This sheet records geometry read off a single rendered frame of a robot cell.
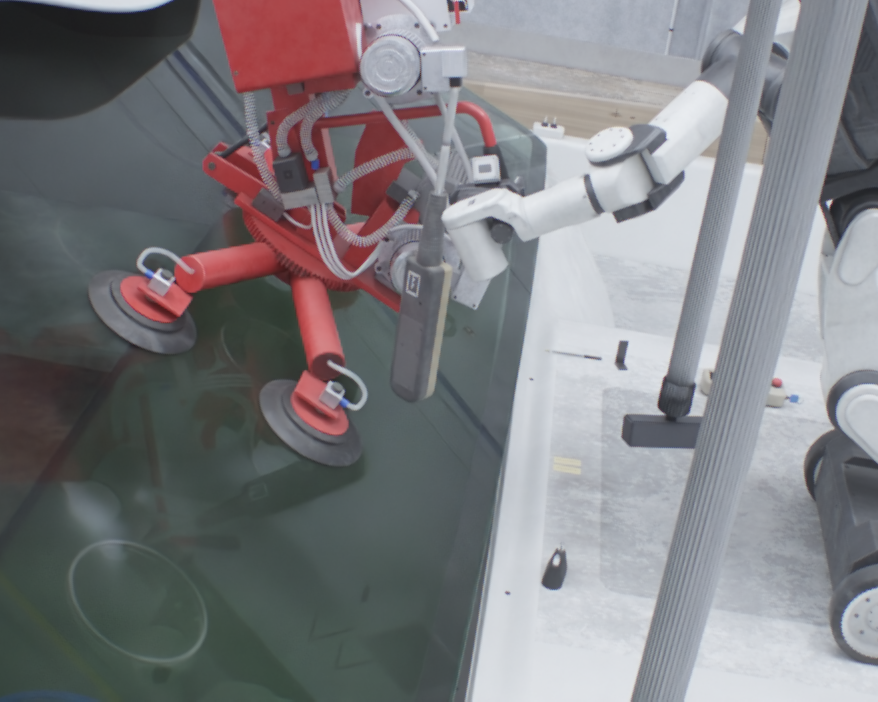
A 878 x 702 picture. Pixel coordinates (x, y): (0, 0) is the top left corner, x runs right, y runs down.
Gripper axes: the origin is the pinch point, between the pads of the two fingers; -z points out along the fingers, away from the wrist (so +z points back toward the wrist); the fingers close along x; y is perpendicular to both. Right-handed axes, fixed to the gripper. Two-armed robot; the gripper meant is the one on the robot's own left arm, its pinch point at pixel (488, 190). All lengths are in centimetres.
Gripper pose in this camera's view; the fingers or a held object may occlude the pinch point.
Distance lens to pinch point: 251.7
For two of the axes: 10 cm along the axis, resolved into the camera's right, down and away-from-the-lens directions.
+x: 9.8, -1.0, -1.8
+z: -1.2, 4.1, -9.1
